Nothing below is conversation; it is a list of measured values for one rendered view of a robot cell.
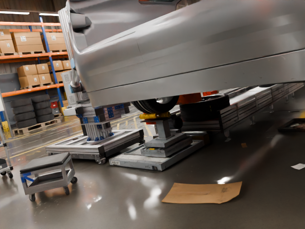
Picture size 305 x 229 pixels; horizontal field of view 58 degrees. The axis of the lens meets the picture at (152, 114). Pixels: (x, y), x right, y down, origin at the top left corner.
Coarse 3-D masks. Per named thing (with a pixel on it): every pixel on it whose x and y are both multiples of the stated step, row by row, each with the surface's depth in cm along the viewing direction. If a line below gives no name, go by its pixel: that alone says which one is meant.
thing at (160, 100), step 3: (171, 96) 310; (174, 96) 309; (153, 99) 284; (159, 99) 321; (162, 99) 317; (165, 99) 313; (168, 99) 309; (171, 99) 306; (156, 102) 286; (159, 102) 314; (162, 102) 309; (165, 102) 305; (168, 102) 301
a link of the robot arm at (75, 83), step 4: (72, 60) 306; (72, 64) 307; (76, 72) 316; (76, 76) 321; (72, 80) 329; (76, 80) 326; (72, 84) 332; (76, 84) 331; (72, 88) 334; (76, 88) 334; (80, 88) 340; (72, 92) 336; (76, 92) 341
